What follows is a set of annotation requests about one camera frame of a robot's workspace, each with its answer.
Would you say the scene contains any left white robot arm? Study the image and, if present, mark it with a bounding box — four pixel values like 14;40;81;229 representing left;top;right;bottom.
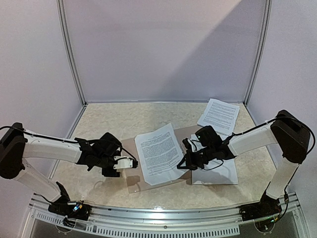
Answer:
0;122;132;215

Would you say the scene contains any transparent plastic folder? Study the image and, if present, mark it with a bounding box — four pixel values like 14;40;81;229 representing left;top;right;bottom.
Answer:
122;123;199;193

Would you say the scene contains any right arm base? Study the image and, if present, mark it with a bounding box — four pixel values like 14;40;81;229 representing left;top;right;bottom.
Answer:
239;190;289;223

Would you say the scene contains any paper stack at back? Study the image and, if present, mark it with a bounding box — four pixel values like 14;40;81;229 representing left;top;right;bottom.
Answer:
197;99;240;135

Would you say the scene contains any printed paper sheet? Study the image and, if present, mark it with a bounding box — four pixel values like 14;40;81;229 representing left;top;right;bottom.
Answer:
191;159;238;185
134;123;188;186

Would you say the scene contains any aluminium front rail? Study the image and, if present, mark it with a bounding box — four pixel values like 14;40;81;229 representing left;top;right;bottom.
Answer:
21;193;310;238

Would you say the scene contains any right aluminium frame post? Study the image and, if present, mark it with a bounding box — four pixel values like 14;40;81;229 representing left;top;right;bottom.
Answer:
243;0;272;107

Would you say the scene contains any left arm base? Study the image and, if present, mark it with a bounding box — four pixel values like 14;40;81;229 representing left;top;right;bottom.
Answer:
48;182;92;221

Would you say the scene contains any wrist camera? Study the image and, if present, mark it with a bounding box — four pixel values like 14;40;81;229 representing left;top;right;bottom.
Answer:
182;138;197;152
113;156;138;170

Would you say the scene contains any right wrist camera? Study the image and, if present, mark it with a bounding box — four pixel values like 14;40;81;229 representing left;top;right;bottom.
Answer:
182;138;197;152

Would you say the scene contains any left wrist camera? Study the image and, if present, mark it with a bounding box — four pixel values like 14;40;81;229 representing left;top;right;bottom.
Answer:
113;156;138;170

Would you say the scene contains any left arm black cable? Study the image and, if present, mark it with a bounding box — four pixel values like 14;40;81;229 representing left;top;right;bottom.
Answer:
0;125;138;172

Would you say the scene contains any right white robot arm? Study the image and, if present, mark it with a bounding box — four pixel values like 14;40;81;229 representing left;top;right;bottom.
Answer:
177;110;316;216

